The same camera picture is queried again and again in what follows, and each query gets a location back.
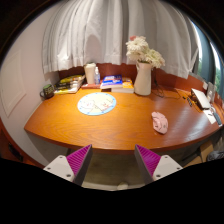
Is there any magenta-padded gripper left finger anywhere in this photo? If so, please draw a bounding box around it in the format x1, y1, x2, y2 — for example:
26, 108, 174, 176
43, 144, 94, 187

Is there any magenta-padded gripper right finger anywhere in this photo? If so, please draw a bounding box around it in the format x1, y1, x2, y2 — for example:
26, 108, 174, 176
134, 144, 184, 185

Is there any pink computer mouse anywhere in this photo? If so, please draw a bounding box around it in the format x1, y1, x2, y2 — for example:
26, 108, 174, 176
151, 111, 169, 135

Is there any round light blue mouse pad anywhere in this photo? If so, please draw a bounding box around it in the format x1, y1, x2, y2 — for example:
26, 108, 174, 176
77, 92, 117, 117

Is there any yellow white thick book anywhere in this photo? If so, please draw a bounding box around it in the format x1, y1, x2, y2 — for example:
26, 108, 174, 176
53, 85, 81, 95

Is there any black pen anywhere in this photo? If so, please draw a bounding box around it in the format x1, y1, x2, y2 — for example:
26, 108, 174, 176
185, 96, 194, 108

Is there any white paper sheet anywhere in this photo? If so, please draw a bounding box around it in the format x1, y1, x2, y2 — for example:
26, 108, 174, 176
203, 109, 218, 125

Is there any brown cover book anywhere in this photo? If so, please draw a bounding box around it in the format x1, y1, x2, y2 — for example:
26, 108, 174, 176
80, 82, 103, 90

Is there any orange cover book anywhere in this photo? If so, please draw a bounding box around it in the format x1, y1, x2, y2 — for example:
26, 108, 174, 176
110, 77, 135, 94

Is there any white ceramic pitcher vase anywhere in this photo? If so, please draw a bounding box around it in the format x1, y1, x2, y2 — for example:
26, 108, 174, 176
133, 60, 153, 97

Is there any white laptop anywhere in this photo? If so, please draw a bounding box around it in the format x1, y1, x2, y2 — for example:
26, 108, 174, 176
190, 87, 212, 110

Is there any clear spray bottle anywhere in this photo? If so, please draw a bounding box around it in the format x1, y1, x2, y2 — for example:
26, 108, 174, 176
93, 66, 101, 85

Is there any cream lidded tumbler cup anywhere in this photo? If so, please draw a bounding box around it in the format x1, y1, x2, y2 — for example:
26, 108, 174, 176
83, 62, 97, 85

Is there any white flower bouquet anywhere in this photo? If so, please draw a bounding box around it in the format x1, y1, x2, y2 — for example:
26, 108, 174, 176
125, 35, 166, 69

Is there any white curtain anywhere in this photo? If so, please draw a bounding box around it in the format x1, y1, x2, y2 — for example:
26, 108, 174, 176
41, 0, 200, 80

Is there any black cable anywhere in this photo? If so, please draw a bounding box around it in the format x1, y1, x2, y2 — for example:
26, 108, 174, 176
151, 76, 184, 100

